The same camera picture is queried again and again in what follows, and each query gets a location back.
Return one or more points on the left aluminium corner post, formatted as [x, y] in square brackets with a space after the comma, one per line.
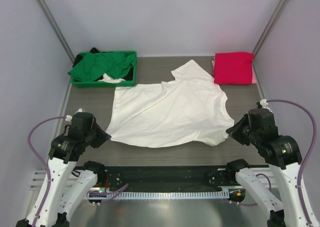
[55, 27]

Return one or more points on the black t shirt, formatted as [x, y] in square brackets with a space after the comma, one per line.
[81, 55]

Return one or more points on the white t shirt with print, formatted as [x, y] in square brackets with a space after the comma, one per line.
[189, 108]

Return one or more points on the green t shirt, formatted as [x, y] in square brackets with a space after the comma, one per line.
[92, 66]

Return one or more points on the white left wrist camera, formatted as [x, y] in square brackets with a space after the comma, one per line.
[68, 118]

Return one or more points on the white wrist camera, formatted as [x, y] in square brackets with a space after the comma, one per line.
[263, 104]
[68, 118]

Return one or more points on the aluminium corner post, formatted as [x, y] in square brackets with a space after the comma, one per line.
[55, 27]
[279, 8]

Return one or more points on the red folded t shirt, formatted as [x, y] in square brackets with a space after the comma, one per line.
[233, 68]

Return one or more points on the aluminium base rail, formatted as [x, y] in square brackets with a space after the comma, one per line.
[38, 180]

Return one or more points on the pink folded t shirt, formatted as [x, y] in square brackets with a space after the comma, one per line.
[254, 79]

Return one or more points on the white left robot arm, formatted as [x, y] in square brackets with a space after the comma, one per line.
[54, 206]

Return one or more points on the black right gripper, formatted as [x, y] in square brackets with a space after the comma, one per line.
[234, 131]

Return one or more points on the right aluminium corner post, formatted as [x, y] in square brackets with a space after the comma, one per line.
[279, 8]

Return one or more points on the white t shirt in bin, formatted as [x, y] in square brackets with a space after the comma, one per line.
[107, 79]

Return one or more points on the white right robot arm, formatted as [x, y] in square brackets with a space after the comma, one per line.
[283, 156]

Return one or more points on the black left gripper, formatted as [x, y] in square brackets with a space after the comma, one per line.
[103, 135]

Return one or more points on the green plastic bin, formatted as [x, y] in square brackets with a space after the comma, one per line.
[130, 79]

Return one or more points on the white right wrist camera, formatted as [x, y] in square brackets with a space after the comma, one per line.
[263, 104]

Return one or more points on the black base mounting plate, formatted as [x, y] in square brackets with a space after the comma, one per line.
[161, 179]

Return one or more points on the white slotted cable duct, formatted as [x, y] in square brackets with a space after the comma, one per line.
[126, 196]

